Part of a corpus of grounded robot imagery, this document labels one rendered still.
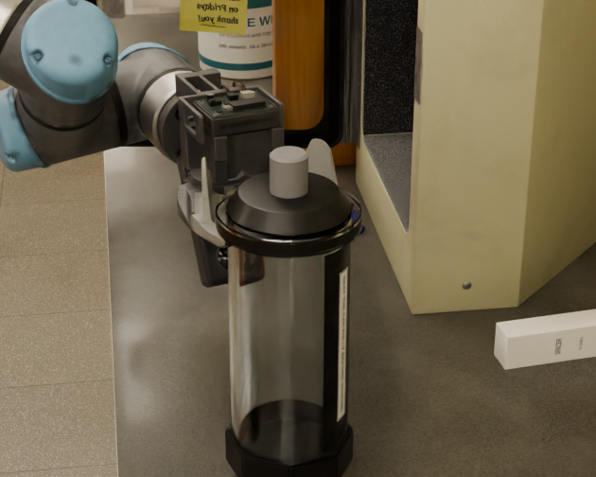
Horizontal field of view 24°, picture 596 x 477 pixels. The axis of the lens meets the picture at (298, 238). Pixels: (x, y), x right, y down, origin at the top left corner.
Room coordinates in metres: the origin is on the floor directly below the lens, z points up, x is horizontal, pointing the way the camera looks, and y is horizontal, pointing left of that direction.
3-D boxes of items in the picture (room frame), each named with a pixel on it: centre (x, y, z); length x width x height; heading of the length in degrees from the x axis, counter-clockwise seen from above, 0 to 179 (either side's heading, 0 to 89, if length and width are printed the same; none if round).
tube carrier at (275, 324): (0.91, 0.01, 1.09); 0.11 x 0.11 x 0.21
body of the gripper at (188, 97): (1.04, 0.06, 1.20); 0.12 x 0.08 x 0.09; 23
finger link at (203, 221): (0.93, 0.07, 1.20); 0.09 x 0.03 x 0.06; 179
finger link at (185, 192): (0.98, 0.07, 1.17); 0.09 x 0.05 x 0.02; 179
